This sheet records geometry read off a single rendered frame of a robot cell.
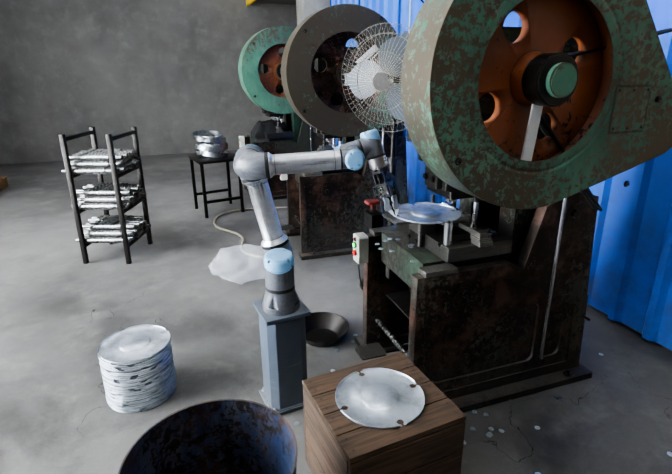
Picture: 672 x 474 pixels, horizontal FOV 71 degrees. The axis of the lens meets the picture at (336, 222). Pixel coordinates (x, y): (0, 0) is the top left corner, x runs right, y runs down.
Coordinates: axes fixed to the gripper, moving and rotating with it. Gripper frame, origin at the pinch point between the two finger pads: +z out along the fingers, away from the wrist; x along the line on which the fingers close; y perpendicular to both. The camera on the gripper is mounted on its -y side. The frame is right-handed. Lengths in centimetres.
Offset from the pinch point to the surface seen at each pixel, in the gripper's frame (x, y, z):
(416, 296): 7.1, 22.4, 28.5
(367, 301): -32, -13, 43
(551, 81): 67, 25, -33
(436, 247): 13.8, 3.0, 16.9
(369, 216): -21.2, -21.1, 3.6
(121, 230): -223, -49, -20
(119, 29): -487, -386, -285
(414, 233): 3.8, -4.6, 11.5
